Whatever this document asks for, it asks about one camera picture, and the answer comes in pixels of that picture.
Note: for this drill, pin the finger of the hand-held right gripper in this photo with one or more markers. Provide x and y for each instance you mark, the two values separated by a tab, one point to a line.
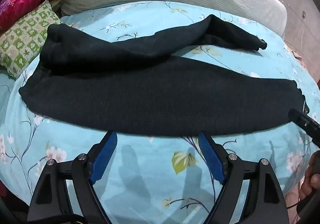
303	121

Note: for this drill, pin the green checkered pillow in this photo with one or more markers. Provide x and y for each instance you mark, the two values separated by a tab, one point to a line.
25	39

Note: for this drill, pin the blue floral bedsheet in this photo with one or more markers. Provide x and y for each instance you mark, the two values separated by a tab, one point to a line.
150	164

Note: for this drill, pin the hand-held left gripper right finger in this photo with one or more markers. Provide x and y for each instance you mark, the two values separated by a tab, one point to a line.
208	156

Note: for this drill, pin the black pants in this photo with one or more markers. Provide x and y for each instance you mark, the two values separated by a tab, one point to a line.
150	94

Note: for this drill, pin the person's right hand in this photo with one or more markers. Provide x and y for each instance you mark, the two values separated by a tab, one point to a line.
313	179

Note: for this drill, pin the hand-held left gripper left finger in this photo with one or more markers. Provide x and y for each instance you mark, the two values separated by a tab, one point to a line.
106	156

